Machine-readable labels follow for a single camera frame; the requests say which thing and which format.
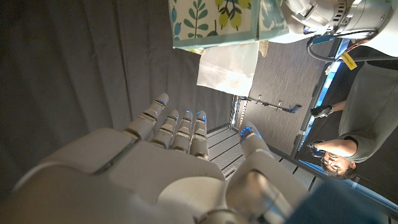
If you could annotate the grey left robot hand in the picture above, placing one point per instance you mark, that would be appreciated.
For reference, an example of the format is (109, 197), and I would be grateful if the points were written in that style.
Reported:
(357, 15)

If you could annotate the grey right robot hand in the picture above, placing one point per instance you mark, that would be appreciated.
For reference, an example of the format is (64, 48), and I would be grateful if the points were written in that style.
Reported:
(124, 180)

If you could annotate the white tissue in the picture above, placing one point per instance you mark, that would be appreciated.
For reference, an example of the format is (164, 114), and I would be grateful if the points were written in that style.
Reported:
(227, 71)

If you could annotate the teal floral tissue box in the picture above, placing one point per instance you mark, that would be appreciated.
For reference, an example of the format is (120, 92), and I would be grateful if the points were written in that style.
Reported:
(214, 21)

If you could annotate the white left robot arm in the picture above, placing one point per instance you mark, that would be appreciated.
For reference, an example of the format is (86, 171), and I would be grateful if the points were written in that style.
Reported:
(388, 37)

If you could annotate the person in grey shirt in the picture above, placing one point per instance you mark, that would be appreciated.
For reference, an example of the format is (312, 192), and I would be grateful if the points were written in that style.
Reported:
(370, 102)

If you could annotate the black handheld controller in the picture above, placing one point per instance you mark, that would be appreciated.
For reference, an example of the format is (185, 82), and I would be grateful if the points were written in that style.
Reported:
(321, 111)

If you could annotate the black curtain backdrop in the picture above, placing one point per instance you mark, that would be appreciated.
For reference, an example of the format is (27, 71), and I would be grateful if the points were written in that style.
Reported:
(77, 62)

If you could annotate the black hook rail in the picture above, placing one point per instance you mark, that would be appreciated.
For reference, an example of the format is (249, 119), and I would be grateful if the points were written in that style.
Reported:
(267, 105)

